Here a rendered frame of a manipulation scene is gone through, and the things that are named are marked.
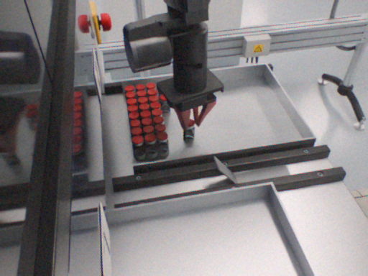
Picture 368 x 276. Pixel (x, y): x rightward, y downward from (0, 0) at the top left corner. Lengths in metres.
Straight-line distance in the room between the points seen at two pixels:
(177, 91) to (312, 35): 1.39
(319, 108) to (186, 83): 1.78
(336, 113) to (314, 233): 1.73
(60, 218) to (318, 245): 0.46
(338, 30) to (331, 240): 1.50
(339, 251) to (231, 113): 0.34
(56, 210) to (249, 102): 0.64
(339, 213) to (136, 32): 0.43
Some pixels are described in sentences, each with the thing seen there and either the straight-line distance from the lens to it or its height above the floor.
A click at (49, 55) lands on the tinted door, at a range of 0.32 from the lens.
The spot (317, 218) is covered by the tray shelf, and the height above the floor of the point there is 0.88.
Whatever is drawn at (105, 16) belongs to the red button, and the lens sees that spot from 0.87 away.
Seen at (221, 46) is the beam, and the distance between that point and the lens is 1.77.
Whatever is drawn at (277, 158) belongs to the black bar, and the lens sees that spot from 0.68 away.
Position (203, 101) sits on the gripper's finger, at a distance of 0.62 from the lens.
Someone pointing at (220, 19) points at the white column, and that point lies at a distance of 2.39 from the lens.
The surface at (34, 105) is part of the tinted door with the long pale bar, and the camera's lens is 0.24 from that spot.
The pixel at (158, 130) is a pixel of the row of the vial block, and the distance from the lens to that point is 0.67.
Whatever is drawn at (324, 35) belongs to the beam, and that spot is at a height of 0.50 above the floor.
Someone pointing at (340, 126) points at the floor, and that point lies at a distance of 2.23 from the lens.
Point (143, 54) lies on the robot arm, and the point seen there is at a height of 1.11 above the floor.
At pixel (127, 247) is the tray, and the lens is 0.58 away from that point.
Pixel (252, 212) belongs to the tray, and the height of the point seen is 0.88.
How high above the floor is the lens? 1.38
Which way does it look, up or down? 44 degrees down
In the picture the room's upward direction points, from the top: straight up
